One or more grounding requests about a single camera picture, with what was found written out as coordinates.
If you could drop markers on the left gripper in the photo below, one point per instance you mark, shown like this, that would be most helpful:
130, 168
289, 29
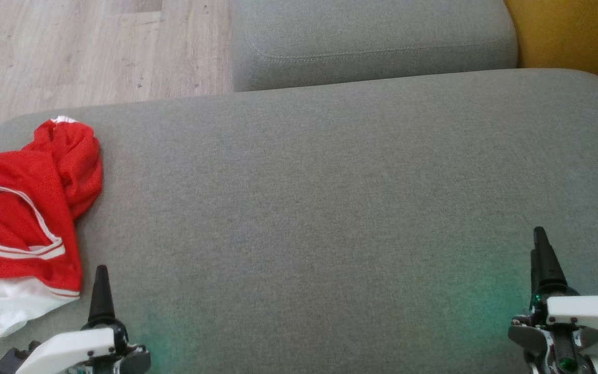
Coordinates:
70, 348

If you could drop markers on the red mesh shorts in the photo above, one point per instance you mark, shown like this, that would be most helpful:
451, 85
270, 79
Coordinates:
78, 166

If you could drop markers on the long grey sofa seat cushion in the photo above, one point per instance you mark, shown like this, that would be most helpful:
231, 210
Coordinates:
371, 31

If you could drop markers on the large grey sofa ottoman cushion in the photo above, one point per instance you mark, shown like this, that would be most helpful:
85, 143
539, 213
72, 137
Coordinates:
304, 208

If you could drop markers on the large yellow sofa back cushion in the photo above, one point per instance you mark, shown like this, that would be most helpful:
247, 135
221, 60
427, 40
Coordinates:
579, 36

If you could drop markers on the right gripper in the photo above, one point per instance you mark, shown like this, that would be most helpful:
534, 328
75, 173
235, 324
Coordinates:
584, 311

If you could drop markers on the red Bulls basketball jersey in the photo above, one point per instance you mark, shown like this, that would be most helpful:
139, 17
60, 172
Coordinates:
13, 208

